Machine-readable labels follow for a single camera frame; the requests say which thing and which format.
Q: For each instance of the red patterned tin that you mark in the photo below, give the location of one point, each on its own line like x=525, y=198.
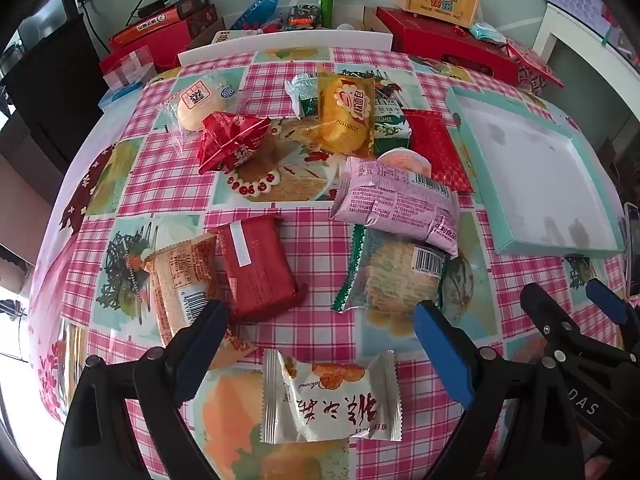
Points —
x=535, y=67

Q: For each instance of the pink checked tablecloth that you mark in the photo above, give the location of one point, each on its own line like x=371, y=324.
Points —
x=150, y=185

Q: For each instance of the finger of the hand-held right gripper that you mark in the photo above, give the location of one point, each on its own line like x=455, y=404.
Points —
x=547, y=320
x=607, y=302

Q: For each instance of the white desk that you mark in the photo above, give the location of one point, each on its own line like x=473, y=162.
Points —
x=555, y=30

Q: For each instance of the flat red patterned packet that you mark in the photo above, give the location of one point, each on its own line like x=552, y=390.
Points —
x=440, y=150

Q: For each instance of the clear plastic box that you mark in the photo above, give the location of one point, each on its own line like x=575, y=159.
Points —
x=127, y=67

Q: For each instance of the small printed box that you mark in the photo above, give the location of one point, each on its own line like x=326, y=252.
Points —
x=235, y=36

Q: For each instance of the red gift box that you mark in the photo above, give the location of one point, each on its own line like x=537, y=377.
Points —
x=435, y=40

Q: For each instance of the white green biscuit packet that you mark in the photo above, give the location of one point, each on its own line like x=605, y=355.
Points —
x=392, y=125

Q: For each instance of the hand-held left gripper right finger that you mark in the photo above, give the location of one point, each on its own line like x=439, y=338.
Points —
x=442, y=355

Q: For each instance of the white pastry packet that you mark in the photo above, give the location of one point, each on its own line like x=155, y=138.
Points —
x=330, y=405

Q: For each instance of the blue plastic bottle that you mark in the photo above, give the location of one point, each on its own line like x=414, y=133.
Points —
x=257, y=10

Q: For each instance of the colourful toy pack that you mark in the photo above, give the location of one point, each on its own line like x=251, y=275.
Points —
x=304, y=15

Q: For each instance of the crinkly red snack packet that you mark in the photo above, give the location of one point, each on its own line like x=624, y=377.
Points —
x=225, y=142

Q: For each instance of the red flat carton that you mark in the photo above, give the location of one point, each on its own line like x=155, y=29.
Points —
x=165, y=35

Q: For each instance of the pink snack packet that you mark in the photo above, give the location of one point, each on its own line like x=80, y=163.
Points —
x=390, y=200

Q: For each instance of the yellow snack packet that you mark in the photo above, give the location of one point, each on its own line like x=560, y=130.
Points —
x=345, y=120

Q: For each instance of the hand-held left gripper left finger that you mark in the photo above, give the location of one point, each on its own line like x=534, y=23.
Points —
x=200, y=360

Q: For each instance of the dark red snack packet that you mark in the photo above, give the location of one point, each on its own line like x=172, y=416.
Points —
x=260, y=270

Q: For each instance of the green dumbbell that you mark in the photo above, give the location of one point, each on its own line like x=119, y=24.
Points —
x=327, y=7

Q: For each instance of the bun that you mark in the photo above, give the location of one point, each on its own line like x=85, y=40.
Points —
x=200, y=105

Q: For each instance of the wet wipes pack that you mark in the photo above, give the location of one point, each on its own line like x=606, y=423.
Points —
x=487, y=32

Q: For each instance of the round peach snack packet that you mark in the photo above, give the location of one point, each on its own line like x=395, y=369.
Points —
x=400, y=160

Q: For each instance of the green cracker packet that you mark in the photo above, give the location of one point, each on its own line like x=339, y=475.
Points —
x=390, y=275

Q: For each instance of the orange snack packet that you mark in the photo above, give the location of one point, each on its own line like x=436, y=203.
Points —
x=180, y=280

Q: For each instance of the brown cardboard box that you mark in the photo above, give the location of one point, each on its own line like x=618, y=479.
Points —
x=207, y=32

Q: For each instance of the teal shallow box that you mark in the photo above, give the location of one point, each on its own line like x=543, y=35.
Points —
x=530, y=170

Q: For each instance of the light blue box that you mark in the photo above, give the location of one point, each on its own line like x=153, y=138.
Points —
x=117, y=95

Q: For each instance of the printed bedsheet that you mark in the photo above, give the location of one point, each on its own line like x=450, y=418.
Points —
x=47, y=340

